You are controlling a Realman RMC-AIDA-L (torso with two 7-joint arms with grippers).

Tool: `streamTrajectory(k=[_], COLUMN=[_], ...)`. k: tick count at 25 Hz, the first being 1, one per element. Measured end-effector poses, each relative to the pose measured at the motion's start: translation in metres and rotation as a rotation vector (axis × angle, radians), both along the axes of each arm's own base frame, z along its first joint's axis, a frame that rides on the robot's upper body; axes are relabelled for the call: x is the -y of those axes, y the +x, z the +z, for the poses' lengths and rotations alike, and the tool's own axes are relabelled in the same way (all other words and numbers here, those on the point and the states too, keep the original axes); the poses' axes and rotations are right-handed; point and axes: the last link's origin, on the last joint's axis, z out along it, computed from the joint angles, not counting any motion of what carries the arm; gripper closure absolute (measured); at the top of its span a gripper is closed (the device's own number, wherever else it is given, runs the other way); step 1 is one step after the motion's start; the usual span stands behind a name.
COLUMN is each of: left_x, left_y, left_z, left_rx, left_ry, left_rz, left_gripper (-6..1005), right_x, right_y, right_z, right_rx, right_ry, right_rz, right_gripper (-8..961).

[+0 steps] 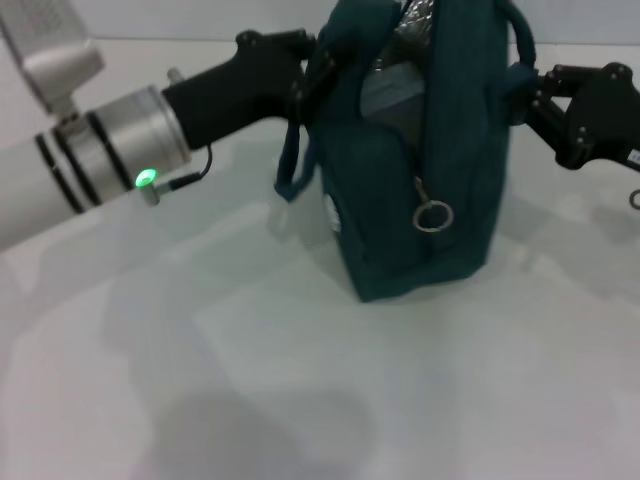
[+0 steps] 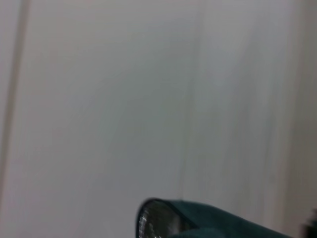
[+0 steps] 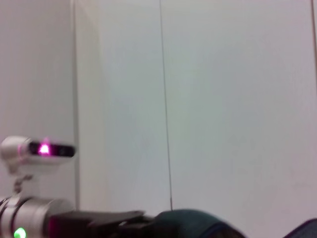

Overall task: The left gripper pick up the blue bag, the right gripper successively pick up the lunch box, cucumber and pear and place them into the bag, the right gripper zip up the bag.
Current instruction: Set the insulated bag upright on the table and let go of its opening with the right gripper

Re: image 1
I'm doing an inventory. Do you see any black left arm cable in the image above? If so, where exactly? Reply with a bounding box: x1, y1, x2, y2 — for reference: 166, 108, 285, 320
137, 144, 215, 207

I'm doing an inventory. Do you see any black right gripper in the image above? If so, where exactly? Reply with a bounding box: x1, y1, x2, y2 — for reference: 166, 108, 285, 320
514, 61, 640, 172

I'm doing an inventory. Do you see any dark teal fabric bag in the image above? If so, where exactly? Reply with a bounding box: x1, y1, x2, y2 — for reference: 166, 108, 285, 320
273, 0, 539, 304

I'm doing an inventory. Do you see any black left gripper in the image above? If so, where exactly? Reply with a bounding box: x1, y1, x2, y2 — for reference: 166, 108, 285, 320
162, 28, 342, 150

